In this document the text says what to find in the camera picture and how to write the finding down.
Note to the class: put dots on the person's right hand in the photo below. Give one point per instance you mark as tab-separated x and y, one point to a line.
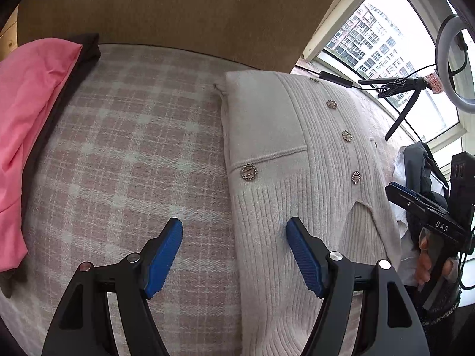
424	263

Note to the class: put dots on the white ring light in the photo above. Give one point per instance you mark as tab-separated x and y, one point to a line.
452	59

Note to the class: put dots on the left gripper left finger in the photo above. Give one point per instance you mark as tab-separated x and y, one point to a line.
81	324

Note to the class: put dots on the pink plaid blanket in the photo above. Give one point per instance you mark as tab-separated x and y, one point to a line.
140	142

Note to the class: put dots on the cream knit cardigan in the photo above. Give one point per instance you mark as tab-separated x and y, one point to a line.
297	147

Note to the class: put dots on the white shirt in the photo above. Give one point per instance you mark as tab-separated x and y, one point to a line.
410	253

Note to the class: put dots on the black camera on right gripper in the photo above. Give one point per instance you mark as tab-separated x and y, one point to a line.
461	197

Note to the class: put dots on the pink folded garment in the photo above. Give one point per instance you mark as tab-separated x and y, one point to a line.
31	79

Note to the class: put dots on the dark brown folded garment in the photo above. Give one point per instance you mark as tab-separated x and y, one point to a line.
88	57

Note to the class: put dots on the wooden cabinet panel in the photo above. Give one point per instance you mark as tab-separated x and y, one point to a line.
263	34

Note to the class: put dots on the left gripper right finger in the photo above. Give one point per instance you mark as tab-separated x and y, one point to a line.
388	324

